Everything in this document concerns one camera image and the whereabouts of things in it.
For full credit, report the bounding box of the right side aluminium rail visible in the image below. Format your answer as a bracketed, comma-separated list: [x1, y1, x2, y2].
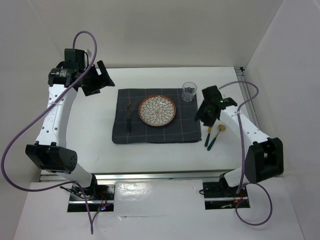
[234, 67, 256, 122]

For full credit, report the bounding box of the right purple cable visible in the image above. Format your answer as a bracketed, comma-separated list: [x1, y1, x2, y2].
[218, 80, 274, 226]

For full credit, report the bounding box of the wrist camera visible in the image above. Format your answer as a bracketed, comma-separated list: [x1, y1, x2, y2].
[202, 85, 222, 102]
[63, 48, 86, 70]

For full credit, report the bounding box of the gold knife green handle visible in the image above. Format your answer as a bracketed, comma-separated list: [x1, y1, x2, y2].
[204, 127, 212, 148]

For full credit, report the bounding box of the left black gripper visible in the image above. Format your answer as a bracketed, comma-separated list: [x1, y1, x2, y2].
[78, 60, 115, 97]

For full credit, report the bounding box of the dark grey checked cloth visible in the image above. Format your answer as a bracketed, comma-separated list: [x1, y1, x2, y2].
[112, 88, 202, 145]

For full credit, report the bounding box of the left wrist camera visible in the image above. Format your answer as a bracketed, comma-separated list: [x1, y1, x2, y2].
[63, 48, 86, 70]

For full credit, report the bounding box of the aluminium rail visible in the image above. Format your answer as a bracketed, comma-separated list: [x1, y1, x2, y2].
[234, 67, 256, 122]
[39, 170, 276, 183]

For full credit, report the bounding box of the gold spoon green handle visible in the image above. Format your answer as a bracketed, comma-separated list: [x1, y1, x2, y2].
[206, 124, 226, 151]

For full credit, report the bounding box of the purple cable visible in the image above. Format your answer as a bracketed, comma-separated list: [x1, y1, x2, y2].
[1, 30, 106, 235]
[218, 80, 274, 226]

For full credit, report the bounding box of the gold fork green handle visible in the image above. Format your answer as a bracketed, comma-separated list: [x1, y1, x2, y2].
[127, 102, 132, 133]

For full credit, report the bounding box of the clear drinking glass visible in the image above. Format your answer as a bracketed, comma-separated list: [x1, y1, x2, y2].
[182, 82, 198, 102]

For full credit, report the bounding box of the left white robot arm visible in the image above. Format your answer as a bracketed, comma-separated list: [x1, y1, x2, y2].
[25, 60, 115, 200]

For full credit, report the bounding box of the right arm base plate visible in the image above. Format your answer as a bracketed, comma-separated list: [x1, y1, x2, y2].
[198, 182, 250, 210]

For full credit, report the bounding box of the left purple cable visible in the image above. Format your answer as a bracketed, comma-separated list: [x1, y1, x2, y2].
[1, 30, 106, 235]

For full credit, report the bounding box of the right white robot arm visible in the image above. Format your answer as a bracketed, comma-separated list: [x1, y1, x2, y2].
[195, 97, 284, 196]

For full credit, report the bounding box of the front aluminium rail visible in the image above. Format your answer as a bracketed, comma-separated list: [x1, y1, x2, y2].
[39, 170, 276, 183]

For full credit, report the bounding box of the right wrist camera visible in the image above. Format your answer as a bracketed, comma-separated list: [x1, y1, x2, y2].
[202, 85, 222, 102]

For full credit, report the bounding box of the floral plate brown rim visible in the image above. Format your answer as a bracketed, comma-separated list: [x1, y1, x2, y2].
[138, 95, 176, 127]

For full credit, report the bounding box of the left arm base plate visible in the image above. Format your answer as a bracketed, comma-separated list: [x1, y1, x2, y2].
[66, 183, 116, 213]

